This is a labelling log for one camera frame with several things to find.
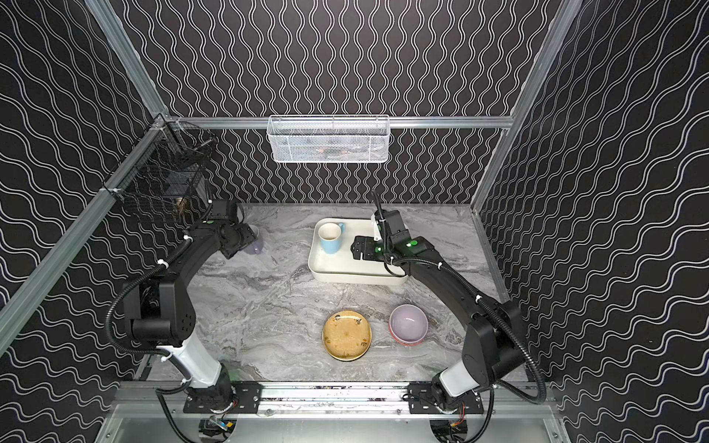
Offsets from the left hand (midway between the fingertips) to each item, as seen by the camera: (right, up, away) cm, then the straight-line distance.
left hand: (245, 241), depth 94 cm
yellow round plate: (+35, -29, -10) cm, 46 cm away
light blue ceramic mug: (+28, +1, +9) cm, 29 cm away
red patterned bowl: (+51, -29, -15) cm, 60 cm away
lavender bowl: (+54, -25, -9) cm, 60 cm away
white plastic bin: (+33, -10, +9) cm, 36 cm away
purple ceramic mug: (+1, -3, +6) cm, 7 cm away
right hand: (+41, -2, -9) cm, 42 cm away
